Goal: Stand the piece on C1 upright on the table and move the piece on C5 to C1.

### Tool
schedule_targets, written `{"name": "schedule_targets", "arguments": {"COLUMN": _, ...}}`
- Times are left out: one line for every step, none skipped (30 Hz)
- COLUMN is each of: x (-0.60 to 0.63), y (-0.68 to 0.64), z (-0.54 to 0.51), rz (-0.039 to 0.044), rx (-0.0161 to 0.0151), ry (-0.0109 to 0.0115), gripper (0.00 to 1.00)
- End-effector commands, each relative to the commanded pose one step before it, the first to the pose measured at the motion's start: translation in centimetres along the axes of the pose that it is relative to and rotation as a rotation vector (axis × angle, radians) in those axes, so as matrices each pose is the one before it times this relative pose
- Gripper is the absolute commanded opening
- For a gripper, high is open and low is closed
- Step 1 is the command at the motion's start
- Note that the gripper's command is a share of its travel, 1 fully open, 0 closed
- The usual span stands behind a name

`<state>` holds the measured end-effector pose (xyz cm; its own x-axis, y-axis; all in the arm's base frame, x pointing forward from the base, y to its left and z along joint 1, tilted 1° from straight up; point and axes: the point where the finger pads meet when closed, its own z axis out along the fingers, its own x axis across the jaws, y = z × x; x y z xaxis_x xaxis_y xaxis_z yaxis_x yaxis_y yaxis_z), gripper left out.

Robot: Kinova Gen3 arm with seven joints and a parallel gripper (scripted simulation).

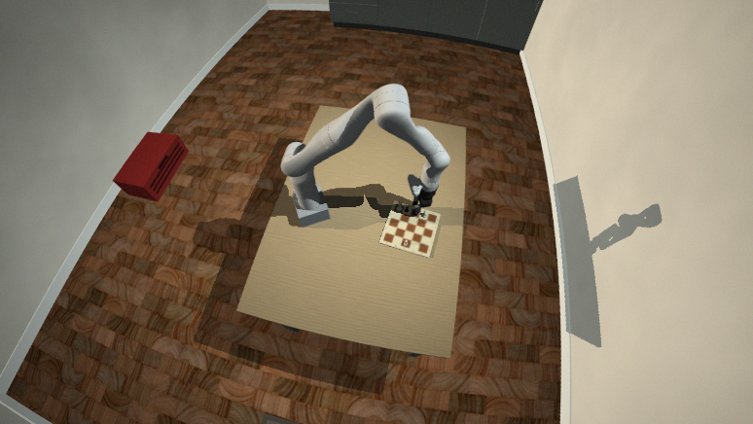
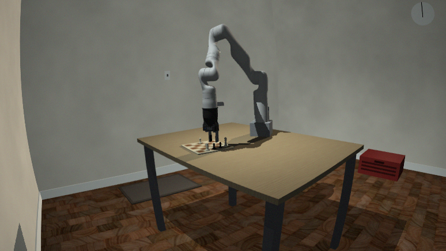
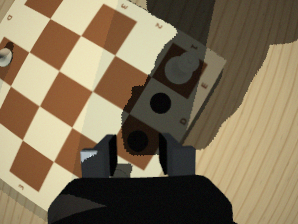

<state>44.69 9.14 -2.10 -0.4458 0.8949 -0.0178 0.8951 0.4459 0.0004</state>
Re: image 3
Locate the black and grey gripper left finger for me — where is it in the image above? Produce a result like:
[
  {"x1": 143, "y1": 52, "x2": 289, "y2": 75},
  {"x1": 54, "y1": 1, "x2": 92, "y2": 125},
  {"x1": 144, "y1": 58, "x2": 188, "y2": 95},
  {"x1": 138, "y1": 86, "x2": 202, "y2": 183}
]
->
[{"x1": 80, "y1": 134, "x2": 118, "y2": 178}]

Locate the brown and cream chessboard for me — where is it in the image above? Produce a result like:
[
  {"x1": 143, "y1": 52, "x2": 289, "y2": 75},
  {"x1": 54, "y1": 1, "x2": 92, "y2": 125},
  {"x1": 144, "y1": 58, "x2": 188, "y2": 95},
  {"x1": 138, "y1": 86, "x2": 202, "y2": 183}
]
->
[{"x1": 0, "y1": 0, "x2": 227, "y2": 212}]

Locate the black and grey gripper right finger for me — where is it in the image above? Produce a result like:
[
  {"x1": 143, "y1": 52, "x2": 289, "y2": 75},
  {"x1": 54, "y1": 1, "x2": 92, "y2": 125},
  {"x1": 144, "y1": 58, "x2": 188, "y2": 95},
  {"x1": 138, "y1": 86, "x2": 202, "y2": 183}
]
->
[{"x1": 159, "y1": 133, "x2": 196, "y2": 176}]

